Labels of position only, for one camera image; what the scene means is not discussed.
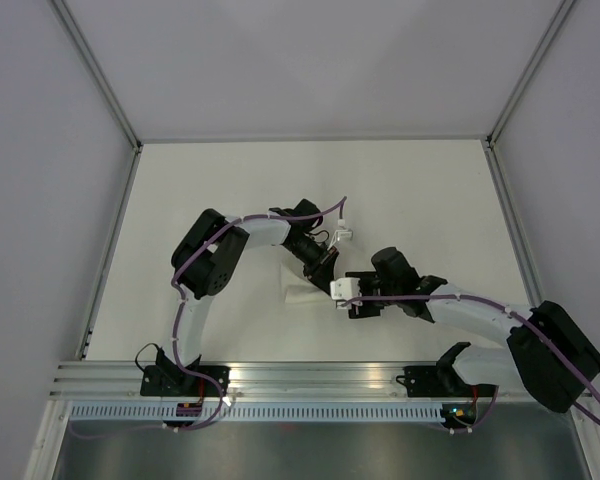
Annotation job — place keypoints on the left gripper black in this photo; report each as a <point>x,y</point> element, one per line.
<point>321,271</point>

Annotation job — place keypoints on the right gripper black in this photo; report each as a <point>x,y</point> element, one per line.
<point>365,310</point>

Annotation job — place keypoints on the white cloth napkin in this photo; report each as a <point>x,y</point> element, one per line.
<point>295,288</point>

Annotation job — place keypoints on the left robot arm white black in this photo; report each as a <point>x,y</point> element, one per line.
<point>206,258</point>

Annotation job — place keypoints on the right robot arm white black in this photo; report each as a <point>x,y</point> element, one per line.
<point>538,349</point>

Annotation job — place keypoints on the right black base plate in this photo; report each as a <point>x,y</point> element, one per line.
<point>428,381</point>

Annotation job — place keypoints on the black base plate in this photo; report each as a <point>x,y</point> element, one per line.
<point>428,381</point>
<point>157,383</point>

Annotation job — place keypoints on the right side aluminium rail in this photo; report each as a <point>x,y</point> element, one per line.
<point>524,257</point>

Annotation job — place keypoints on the aluminium rail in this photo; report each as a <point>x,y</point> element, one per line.
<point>524,257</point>
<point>249,381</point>
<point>95,296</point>

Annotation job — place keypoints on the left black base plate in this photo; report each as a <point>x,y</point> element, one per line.
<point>157,383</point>

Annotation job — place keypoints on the left side aluminium rail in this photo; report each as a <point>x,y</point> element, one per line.
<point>95,296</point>

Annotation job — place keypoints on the aluminium front rail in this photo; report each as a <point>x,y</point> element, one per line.
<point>249,381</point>

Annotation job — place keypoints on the white slotted cable duct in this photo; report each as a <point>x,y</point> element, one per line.
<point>419,412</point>

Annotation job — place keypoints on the right aluminium frame post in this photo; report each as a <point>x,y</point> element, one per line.
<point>550,34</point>

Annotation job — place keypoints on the aluminium frame post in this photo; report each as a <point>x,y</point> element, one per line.
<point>550,34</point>
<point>86,55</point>

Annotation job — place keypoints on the left aluminium frame post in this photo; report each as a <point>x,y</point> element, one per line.
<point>86,55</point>

